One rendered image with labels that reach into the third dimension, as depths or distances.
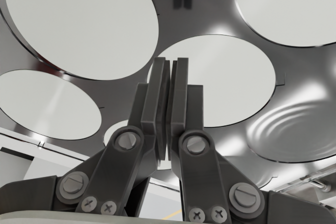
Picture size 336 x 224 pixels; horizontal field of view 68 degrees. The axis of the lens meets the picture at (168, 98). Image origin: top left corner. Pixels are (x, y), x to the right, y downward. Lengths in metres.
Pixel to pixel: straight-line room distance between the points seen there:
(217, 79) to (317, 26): 0.07
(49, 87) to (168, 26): 0.12
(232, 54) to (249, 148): 0.12
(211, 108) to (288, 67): 0.07
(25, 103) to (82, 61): 0.09
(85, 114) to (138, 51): 0.10
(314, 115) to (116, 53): 0.17
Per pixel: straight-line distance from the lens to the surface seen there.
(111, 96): 0.22
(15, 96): 0.27
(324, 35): 0.19
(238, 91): 0.21
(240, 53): 0.18
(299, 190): 0.42
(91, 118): 0.25
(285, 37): 0.18
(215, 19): 0.16
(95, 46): 0.19
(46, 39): 0.20
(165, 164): 0.31
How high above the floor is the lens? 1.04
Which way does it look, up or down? 43 degrees down
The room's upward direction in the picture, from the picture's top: 173 degrees counter-clockwise
